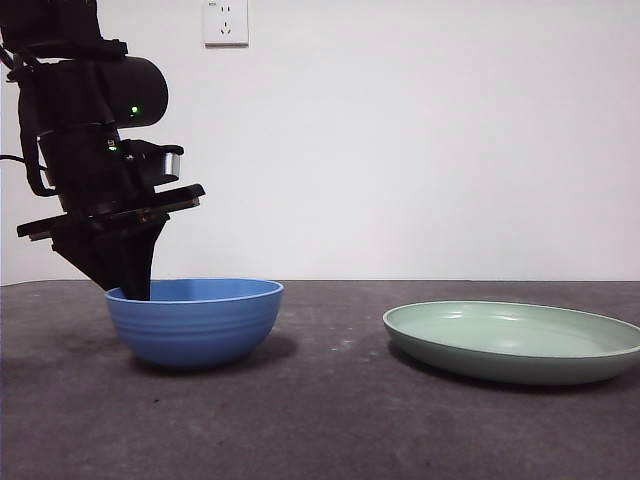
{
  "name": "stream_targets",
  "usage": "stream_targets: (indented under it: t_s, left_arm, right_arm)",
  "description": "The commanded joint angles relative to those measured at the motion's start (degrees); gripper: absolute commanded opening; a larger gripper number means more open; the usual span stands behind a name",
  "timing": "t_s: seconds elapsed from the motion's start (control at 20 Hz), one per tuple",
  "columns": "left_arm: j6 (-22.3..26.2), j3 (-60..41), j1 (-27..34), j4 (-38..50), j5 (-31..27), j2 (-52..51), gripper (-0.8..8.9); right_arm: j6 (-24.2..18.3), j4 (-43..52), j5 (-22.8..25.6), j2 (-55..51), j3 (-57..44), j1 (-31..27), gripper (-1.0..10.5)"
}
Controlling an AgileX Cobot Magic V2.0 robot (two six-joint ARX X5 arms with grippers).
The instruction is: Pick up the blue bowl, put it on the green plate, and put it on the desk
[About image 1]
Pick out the blue ribbed bowl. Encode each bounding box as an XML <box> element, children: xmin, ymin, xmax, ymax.
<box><xmin>104</xmin><ymin>278</ymin><xmax>285</xmax><ymax>372</ymax></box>

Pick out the green round plate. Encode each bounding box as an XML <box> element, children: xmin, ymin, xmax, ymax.
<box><xmin>382</xmin><ymin>300</ymin><xmax>640</xmax><ymax>386</ymax></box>

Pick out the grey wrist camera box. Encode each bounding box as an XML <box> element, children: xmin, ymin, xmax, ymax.
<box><xmin>117</xmin><ymin>141</ymin><xmax>185</xmax><ymax>182</ymax></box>

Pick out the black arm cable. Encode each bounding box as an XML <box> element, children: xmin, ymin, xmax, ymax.
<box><xmin>0</xmin><ymin>152</ymin><xmax>54</xmax><ymax>197</ymax></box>

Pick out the white wall power socket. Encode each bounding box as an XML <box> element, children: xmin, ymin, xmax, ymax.
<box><xmin>203</xmin><ymin>0</ymin><xmax>250</xmax><ymax>50</ymax></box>

